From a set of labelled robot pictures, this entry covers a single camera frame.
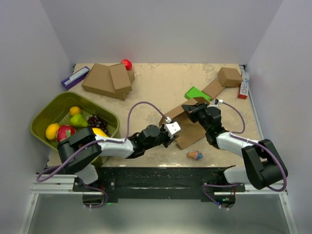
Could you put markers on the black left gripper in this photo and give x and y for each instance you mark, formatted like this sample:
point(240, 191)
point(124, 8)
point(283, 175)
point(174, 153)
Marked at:
point(169, 140)

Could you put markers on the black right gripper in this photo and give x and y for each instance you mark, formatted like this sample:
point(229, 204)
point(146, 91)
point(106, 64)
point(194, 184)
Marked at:
point(191, 110)

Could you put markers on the brown cardboard box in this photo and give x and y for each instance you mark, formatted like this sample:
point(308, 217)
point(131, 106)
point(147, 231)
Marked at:
point(190, 132)

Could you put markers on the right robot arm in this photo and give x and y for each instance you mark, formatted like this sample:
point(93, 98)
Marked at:
point(264, 167)

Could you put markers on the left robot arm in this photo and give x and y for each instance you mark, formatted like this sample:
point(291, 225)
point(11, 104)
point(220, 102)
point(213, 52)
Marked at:
point(79, 150)

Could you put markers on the green paper box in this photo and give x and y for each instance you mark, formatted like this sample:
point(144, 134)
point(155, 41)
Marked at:
point(196, 93)

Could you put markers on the flat small brown box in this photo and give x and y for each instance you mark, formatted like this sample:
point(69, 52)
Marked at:
point(213, 89)

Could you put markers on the small brown cube box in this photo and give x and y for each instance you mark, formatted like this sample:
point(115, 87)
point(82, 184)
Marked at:
point(229, 77)

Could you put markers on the red white toothpaste box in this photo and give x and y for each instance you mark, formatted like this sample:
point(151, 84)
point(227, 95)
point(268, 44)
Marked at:
point(244, 86)

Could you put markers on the medium brown box on top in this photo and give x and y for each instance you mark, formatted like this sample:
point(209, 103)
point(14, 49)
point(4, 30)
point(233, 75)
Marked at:
point(120, 78)

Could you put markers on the large flat brown box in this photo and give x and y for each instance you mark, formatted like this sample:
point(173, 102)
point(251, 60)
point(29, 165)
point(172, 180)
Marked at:
point(99, 81)

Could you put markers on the purple toothpaste box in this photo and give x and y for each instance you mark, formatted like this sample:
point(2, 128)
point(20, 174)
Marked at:
point(75, 78)

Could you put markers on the small colourful toy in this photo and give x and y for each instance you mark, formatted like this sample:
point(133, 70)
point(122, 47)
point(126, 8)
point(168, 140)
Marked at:
point(196, 155)

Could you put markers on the red apple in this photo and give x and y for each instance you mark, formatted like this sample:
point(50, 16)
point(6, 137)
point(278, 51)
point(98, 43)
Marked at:
point(128, 64)

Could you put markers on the yellow mango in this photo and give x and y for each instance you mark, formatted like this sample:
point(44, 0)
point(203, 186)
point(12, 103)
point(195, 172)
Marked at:
point(99, 132)

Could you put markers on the purple grapes bunch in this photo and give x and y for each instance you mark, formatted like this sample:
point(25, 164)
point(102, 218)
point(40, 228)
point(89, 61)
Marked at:
point(96, 121)

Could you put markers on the green pear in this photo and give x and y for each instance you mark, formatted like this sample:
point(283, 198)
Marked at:
point(78, 121)

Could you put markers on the small orange fruit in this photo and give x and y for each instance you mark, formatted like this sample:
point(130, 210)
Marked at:
point(74, 110)

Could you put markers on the red dragon fruit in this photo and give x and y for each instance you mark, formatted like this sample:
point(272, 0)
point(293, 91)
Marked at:
point(64, 132)

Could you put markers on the olive green plastic bin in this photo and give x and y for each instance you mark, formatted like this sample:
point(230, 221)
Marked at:
point(58, 111)

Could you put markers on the yellow lemon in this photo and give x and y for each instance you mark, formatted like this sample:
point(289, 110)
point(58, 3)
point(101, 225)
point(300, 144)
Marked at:
point(51, 131)

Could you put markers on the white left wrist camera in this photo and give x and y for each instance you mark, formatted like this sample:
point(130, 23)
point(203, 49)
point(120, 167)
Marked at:
point(172, 128)

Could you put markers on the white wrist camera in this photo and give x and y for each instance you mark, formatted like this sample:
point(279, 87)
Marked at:
point(218, 101)
point(172, 128)

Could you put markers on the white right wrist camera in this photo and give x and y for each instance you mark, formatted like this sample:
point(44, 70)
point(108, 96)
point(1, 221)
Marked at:
point(218, 101)

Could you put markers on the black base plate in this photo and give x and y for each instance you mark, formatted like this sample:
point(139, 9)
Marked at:
point(194, 183)

